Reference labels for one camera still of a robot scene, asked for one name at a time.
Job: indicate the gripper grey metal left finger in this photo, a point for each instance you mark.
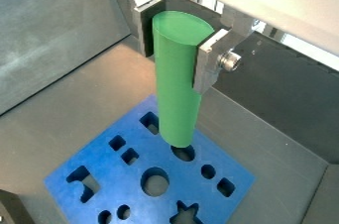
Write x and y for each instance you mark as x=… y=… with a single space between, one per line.
x=143 y=10

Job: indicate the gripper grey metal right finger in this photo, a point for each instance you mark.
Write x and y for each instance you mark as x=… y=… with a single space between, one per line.
x=215 y=53

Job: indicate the green oval peg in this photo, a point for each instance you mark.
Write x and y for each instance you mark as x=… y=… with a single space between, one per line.
x=178 y=33

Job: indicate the blue shape sorter board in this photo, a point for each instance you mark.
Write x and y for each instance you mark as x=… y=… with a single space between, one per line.
x=130 y=179

